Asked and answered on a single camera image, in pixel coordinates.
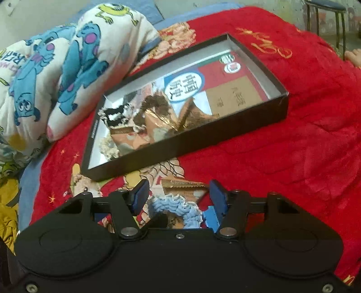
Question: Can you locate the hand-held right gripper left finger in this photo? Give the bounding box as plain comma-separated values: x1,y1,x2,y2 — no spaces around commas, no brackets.
58,179,150,240

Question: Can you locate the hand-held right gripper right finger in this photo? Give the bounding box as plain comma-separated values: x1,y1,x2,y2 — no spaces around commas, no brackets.
209,180,304,240

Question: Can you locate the blue scrunchie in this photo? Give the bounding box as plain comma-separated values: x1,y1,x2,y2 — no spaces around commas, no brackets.
152,194,202,229

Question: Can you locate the black shallow cardboard box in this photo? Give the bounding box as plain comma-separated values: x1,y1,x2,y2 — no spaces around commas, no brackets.
82,33,289,182

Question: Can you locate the brown striped snack packet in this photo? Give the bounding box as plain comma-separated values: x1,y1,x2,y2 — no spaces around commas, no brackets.
161,179,208,198

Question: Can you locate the cream scrunchie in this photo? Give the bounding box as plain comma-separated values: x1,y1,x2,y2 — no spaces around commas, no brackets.
99,137,122,159

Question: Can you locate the red printed blanket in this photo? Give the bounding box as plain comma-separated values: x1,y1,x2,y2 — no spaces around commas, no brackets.
30,6,361,288

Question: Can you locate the shiny gold snack packet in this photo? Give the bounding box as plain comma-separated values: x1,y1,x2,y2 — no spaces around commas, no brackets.
139,94,187,134

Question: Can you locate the black and white scrunchie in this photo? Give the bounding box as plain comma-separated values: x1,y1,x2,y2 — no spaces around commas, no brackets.
98,103,136,130

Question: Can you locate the history textbook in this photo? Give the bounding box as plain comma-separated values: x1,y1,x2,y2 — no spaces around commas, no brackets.
135,51,270,121

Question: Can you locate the white cartoon monster blanket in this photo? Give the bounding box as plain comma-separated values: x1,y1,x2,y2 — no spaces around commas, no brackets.
0,3,162,254

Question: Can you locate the round metal stool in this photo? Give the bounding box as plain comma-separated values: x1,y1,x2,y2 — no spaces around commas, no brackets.
304,0,348,60

